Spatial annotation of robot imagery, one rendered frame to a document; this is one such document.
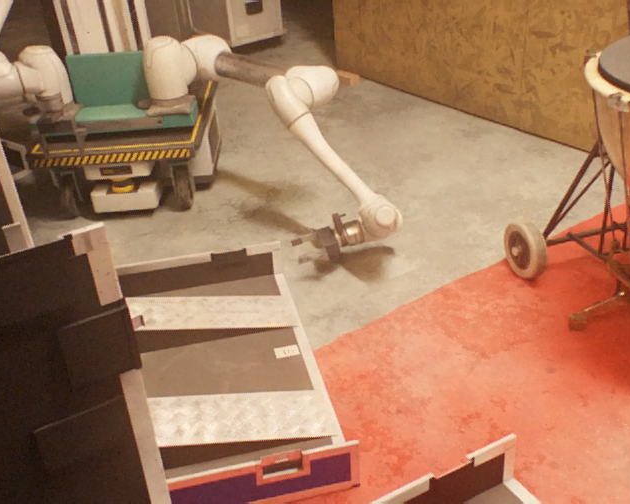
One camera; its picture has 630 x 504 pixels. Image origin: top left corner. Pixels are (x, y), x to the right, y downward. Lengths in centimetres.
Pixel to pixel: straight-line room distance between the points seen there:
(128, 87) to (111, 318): 227
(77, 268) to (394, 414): 122
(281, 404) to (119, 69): 174
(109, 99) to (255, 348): 145
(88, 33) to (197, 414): 187
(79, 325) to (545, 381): 146
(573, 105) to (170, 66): 176
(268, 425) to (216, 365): 35
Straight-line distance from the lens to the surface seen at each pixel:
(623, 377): 231
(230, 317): 243
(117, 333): 115
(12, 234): 109
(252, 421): 204
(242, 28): 526
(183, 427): 201
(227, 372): 227
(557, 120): 370
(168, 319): 241
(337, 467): 187
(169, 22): 343
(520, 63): 378
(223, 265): 265
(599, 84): 205
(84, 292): 112
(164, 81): 313
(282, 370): 225
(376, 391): 218
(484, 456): 183
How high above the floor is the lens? 142
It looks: 30 degrees down
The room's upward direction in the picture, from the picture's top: 5 degrees counter-clockwise
